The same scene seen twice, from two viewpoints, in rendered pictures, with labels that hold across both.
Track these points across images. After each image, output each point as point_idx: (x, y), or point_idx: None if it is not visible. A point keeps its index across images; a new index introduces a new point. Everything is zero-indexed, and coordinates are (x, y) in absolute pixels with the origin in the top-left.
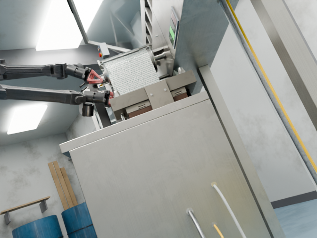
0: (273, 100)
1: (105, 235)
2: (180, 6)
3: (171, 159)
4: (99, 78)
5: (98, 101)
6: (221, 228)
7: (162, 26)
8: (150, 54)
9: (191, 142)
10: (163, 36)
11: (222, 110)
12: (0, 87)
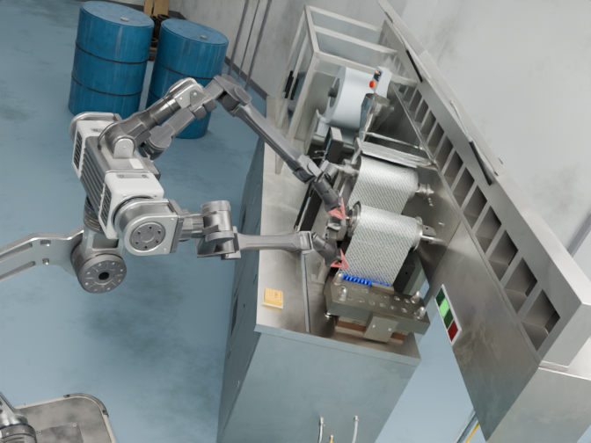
0: None
1: (244, 401)
2: (460, 365)
3: (340, 387)
4: (343, 215)
5: (321, 255)
6: (334, 442)
7: (449, 256)
8: (415, 241)
9: (368, 386)
10: (442, 251)
11: (431, 309)
12: (236, 238)
